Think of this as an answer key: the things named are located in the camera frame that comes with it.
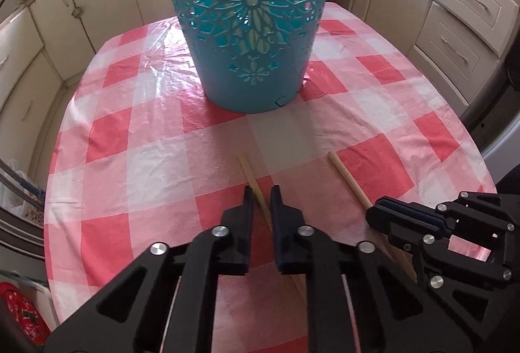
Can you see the wooden chopstick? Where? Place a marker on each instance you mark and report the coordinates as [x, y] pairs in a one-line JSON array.
[[256, 186], [349, 180]]

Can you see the metal tube frame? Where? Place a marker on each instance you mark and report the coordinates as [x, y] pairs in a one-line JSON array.
[[16, 178]]

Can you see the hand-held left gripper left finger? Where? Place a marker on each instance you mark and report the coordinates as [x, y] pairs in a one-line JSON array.
[[246, 223]]

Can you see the pink checkered tablecloth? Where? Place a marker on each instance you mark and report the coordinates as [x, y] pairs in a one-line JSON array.
[[154, 142]]

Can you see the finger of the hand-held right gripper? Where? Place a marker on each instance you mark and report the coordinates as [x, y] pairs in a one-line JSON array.
[[390, 229], [406, 211]]

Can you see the white plastic bag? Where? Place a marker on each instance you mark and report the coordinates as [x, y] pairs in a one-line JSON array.
[[16, 198]]

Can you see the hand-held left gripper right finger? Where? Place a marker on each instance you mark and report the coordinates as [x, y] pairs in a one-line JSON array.
[[277, 223]]

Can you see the blue cut-out plastic basket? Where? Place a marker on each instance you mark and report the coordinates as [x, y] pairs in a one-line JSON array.
[[243, 93]]

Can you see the cream kitchen drawer cabinet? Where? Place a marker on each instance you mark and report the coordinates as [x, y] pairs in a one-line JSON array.
[[455, 20]]

